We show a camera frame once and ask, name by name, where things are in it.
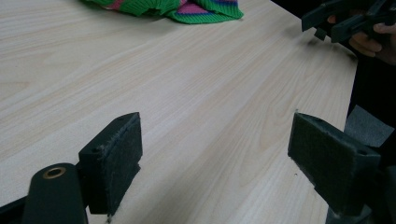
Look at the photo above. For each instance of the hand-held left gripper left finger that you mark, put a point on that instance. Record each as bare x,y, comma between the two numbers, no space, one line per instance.
109,165

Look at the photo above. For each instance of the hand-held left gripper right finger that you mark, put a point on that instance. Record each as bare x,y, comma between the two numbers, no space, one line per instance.
333,161

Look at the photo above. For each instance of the green striped knit pet sweater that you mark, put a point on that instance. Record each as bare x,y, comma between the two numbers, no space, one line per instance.
199,11

